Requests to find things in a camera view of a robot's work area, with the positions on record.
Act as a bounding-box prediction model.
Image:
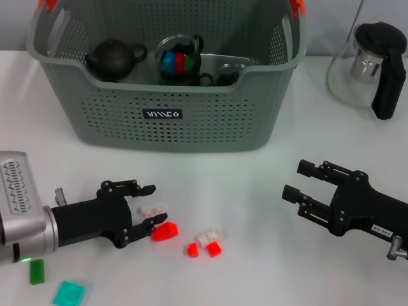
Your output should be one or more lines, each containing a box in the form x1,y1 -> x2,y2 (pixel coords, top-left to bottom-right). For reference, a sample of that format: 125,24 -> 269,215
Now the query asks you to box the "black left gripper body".
50,181 -> 133,249

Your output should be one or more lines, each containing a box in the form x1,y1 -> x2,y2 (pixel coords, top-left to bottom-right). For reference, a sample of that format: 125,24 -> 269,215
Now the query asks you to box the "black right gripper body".
330,171 -> 408,246

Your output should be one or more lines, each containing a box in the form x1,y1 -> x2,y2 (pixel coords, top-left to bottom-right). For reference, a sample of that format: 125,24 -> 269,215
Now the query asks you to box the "small white building brick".
136,203 -> 168,218

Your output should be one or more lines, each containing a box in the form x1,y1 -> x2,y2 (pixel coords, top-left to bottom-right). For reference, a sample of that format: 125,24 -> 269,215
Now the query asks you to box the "bright red sloped brick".
150,222 -> 179,242

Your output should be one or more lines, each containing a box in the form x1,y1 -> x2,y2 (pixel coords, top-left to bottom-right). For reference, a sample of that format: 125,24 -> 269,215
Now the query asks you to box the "tiny red building brick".
184,242 -> 200,258

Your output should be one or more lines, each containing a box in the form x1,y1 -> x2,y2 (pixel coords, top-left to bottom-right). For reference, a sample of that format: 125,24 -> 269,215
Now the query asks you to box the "glass teacup with black holder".
216,62 -> 249,87
158,71 -> 214,87
155,34 -> 205,79

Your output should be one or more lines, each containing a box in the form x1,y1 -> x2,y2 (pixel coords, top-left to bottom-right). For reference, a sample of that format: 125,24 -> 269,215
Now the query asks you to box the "blue building brick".
161,50 -> 176,73

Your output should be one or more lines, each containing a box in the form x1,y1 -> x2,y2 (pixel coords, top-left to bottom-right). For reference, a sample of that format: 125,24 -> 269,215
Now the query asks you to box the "dark red long brick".
174,52 -> 187,77

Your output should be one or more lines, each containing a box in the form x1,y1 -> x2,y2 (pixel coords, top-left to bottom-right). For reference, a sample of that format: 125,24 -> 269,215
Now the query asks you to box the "grey-green perforated storage basket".
25,0 -> 309,154

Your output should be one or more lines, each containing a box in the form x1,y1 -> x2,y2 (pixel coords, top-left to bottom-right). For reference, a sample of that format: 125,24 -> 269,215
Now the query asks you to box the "left gripper silver plug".
54,187 -> 68,207

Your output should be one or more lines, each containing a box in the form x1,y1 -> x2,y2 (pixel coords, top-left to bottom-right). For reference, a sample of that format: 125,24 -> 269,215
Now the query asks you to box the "translucent white building brick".
196,228 -> 228,248

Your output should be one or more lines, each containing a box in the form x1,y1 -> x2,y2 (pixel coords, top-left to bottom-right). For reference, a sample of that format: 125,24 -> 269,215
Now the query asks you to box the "small red building brick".
205,241 -> 222,258

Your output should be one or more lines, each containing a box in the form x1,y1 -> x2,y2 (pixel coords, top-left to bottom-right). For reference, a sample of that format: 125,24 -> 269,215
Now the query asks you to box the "long green building brick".
29,258 -> 46,285

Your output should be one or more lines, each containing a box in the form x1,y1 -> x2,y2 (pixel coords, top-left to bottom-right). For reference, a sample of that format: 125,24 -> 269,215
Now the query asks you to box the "teal flat building brick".
52,280 -> 87,306

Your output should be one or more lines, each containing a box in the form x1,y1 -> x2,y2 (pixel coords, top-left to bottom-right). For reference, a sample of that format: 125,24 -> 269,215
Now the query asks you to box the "dark clay teapot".
84,38 -> 149,83

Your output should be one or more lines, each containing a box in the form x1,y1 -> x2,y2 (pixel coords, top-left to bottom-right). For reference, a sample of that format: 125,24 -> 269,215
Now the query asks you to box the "thin grey vertical pole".
349,0 -> 364,36

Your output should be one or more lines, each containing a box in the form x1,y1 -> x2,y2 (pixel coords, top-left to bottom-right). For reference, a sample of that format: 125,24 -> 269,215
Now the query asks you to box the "right gripper plug with cable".
386,235 -> 408,261

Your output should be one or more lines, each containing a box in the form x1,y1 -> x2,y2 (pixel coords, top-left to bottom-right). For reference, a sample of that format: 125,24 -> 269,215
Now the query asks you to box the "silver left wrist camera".
0,151 -> 46,246

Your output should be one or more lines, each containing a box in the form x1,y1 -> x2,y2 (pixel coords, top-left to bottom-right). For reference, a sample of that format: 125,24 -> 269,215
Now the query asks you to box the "glass pitcher with black handle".
325,21 -> 408,120

